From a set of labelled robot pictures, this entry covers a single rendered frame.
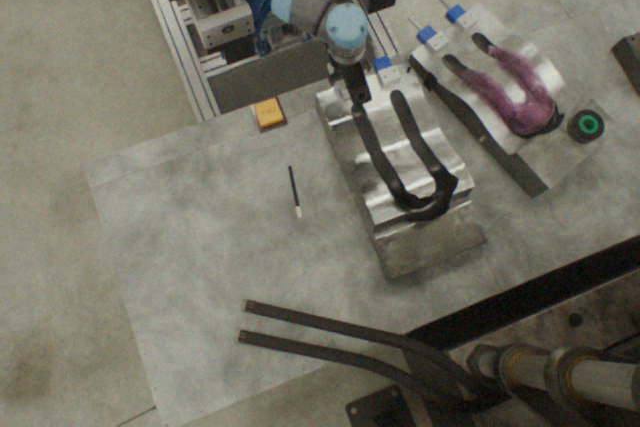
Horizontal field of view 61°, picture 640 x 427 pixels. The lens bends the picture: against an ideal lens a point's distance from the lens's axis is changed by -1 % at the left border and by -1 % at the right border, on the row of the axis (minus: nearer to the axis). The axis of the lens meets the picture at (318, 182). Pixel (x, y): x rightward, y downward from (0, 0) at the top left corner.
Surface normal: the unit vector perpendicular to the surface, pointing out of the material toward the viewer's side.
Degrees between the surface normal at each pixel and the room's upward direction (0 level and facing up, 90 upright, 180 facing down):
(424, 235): 0
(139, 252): 0
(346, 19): 11
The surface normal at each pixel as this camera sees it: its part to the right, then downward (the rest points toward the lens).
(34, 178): 0.03, -0.26
